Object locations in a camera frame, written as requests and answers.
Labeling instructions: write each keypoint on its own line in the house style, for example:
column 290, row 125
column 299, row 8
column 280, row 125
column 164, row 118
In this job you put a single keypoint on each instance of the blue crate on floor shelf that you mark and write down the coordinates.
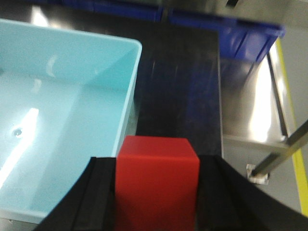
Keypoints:
column 238, row 39

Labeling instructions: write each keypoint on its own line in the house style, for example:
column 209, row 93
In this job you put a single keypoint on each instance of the light blue plastic bin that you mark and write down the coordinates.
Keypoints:
column 65, row 96

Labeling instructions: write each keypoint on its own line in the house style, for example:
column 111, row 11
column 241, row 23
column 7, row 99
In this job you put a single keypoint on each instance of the red cube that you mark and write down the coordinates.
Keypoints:
column 156, row 184

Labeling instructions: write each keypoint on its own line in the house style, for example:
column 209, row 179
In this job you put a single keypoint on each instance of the black mat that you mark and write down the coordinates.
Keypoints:
column 181, row 92

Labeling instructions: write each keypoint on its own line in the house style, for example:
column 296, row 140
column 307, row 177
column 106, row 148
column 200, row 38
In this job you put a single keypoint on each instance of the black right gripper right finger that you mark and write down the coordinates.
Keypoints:
column 228, row 202

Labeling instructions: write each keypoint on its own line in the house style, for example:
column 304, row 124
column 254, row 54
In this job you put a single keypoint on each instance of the steel table leg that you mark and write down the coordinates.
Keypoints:
column 295, row 142

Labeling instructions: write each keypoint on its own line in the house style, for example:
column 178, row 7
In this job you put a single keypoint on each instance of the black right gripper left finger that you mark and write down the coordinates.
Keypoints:
column 90, row 203

